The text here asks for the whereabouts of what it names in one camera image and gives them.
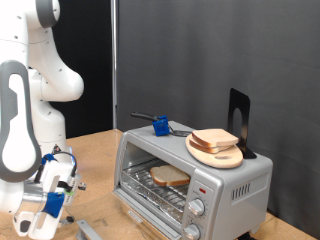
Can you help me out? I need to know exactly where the round wooden cutting board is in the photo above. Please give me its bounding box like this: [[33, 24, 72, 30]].
[[185, 133, 245, 169]]

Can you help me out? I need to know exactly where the silver oven knob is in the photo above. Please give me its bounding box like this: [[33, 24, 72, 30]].
[[187, 198, 206, 217], [182, 223, 202, 240]]

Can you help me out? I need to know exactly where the black backdrop cloth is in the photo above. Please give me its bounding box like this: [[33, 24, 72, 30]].
[[49, 0, 114, 139]]

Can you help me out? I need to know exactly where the dark grey backdrop cloth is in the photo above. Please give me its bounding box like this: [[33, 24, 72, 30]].
[[116, 0, 320, 239]]

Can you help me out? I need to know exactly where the glass oven door with handle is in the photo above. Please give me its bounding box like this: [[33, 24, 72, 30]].
[[65, 190, 183, 240]]

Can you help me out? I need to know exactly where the white bread slice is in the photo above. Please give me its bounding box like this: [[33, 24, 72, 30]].
[[191, 128, 240, 150], [188, 137, 235, 155], [148, 164, 192, 187]]

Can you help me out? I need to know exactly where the vertical metal pole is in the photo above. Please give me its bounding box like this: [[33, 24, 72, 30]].
[[110, 0, 119, 130]]

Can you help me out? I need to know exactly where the black metal bookend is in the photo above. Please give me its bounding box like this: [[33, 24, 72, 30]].
[[227, 87, 258, 160]]

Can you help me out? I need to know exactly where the black spatula with blue block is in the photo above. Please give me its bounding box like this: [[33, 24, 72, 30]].
[[130, 111, 194, 138]]

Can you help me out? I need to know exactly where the blue cable clip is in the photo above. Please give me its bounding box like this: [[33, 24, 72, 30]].
[[41, 153, 57, 165]]

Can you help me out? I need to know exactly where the silver toaster oven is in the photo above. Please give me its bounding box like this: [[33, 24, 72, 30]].
[[113, 120, 274, 240]]

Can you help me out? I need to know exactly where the wire oven rack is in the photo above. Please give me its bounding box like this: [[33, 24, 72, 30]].
[[120, 158, 192, 223]]

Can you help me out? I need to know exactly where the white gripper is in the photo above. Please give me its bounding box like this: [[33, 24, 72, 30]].
[[29, 161, 88, 240]]

